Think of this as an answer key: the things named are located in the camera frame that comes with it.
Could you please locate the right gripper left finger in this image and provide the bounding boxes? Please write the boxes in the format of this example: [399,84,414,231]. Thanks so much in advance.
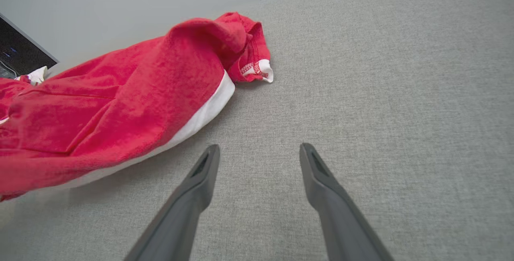
[124,144,221,261]

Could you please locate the grey angled stand leg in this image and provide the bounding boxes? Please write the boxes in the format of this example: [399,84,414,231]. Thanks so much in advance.
[0,12,60,64]

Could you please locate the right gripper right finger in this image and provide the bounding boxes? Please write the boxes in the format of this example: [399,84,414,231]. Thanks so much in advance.
[299,143,396,261]

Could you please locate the red and white Bulls jersey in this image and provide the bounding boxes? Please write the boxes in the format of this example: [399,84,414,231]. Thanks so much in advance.
[15,65,49,86]

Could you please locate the red shorts with white band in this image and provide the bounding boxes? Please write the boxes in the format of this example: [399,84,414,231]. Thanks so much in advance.
[0,11,275,202]

